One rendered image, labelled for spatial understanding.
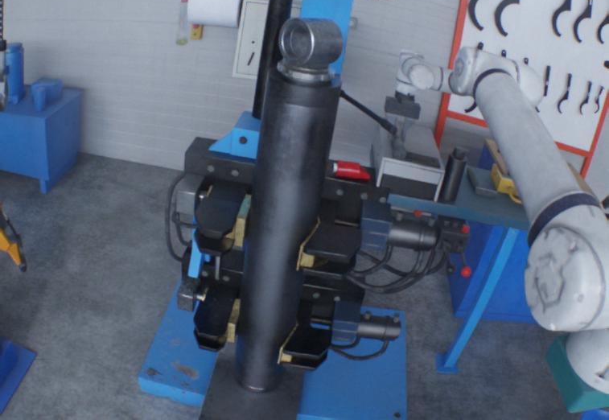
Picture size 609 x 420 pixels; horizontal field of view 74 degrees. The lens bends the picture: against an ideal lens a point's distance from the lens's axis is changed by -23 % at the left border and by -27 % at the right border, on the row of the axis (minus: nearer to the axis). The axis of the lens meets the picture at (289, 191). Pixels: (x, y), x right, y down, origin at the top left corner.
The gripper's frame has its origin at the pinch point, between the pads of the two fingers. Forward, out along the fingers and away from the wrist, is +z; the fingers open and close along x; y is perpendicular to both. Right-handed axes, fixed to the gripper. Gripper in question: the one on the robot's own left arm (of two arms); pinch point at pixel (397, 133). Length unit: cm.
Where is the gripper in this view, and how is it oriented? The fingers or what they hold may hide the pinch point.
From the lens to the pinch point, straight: 191.6
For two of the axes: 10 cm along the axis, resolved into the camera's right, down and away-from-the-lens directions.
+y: 1.2, -4.6, 8.8
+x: -9.8, -1.8, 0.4
